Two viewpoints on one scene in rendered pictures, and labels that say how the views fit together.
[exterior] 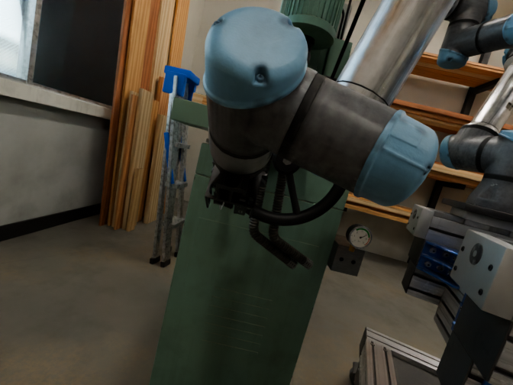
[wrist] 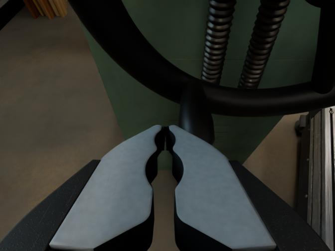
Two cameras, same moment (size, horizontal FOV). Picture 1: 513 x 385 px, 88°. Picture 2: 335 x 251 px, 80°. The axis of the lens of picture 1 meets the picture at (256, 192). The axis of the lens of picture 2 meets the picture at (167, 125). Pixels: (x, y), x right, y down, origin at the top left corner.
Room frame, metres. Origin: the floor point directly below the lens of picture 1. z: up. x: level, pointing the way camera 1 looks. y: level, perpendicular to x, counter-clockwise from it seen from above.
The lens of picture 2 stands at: (0.44, 0.03, 0.84)
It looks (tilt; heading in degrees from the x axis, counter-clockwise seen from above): 58 degrees down; 2
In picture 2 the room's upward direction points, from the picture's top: straight up
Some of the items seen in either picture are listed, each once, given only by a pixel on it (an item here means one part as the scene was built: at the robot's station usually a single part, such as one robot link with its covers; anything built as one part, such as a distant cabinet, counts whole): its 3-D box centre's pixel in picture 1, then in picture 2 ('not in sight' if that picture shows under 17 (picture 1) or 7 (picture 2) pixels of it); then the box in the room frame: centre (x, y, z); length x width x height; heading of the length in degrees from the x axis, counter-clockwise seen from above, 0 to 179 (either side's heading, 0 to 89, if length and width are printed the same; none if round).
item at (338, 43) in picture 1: (334, 63); not in sight; (1.13, -0.18, 1.22); 0.09 x 0.08 x 0.15; 2
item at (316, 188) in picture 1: (269, 169); not in sight; (1.04, -0.03, 0.76); 0.57 x 0.45 x 0.09; 2
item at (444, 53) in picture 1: (462, 44); not in sight; (0.82, -0.46, 1.24); 0.11 x 0.08 x 0.11; 22
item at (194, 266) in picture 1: (244, 264); (190, 59); (1.03, -0.02, 0.35); 0.58 x 0.45 x 0.71; 2
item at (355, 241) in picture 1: (356, 238); not in sight; (0.71, -0.30, 0.65); 0.06 x 0.04 x 0.08; 92
